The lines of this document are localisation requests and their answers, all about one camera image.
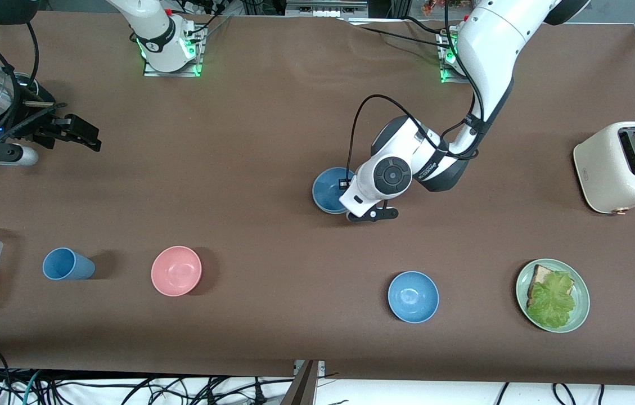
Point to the brown table cover sheet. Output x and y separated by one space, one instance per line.
238 140

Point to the small metal table bracket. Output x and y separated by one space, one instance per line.
321 367

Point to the blue ribbed cup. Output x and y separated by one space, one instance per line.
67 264

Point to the orange patterned object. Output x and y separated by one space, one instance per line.
435 5

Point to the cream white toaster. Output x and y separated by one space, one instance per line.
604 169

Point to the green lettuce leaf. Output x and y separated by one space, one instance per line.
552 301

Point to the pink bowl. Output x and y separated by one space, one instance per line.
176 270

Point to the bread slice under lettuce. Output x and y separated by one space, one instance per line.
542 275

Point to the blue bowl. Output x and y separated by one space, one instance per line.
328 188
413 296

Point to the dark stand leg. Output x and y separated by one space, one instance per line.
301 388

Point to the green plate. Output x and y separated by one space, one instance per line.
580 304

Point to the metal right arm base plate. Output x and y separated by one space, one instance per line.
182 73

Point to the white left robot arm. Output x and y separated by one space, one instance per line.
491 45

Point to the white power strip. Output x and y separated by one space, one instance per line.
205 5

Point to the silver equipment box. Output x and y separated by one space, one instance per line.
325 7

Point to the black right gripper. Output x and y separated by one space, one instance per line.
34 125

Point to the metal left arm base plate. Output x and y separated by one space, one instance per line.
447 79

